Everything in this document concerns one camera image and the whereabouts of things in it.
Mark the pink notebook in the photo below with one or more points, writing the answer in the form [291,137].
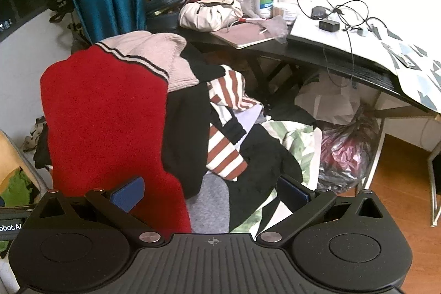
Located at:
[241,34]

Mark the red and beige knit sweater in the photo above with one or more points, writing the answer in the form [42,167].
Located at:
[103,108]

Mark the white cabinet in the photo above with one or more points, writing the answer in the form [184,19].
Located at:
[410,125]

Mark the black desk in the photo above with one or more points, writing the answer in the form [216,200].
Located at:
[262,49]

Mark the white crumpled paper bag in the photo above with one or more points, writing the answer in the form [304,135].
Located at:
[327,101]

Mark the black garment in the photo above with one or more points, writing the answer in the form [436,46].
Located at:
[265,156]
[186,128]

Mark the black power adapter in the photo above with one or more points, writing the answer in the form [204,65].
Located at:
[329,25]

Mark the white metal chair frame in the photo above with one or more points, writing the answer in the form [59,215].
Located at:
[433,183]

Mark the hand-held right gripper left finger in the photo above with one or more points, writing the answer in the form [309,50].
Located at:
[127,193]

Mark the green cloth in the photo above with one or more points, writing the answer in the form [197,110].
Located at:
[15,187]

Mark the red white pen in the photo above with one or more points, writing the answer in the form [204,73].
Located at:
[253,19]

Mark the beige bag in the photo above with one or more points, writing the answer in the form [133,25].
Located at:
[206,16]

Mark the white geometric patterned table mat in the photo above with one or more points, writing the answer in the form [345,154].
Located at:
[310,30]

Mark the grey garment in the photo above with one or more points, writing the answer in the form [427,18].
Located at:
[208,202]

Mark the clear plastic bag pink contents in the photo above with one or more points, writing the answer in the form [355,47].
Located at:
[348,149]

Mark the brown white striped garment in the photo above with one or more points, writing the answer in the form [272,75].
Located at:
[224,152]

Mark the clear plastic wrap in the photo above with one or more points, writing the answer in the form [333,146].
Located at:
[277,27]

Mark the small grey device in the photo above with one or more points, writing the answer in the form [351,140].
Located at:
[403,60]

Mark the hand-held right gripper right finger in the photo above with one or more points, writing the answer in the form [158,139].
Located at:
[293,194]

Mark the leaf print cloth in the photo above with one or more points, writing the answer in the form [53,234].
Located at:
[299,142]

